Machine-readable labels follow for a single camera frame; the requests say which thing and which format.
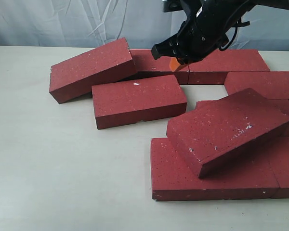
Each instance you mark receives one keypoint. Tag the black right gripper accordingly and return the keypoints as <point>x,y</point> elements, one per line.
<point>203,31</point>

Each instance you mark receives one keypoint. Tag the red brick with white chip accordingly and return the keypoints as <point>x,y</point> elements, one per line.
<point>132,101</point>

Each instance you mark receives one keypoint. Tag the red front brick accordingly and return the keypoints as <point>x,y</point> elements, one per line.
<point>204,156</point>

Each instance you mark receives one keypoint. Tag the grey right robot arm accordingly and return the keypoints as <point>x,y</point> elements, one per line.
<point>240,7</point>

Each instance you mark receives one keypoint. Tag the red back-left row brick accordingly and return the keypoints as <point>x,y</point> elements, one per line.
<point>147,67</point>

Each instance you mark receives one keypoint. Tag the red back-right row brick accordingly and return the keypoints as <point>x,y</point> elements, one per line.
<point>215,67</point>

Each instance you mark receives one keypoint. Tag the red front-left base brick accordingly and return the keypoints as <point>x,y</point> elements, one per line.
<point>172,180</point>

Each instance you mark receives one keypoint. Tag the red front-right base brick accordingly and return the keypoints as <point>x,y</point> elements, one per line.
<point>276,152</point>

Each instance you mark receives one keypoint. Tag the white backdrop curtain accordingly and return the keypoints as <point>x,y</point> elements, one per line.
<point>92,23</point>

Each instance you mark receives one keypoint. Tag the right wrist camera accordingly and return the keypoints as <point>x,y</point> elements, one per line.
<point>171,6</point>

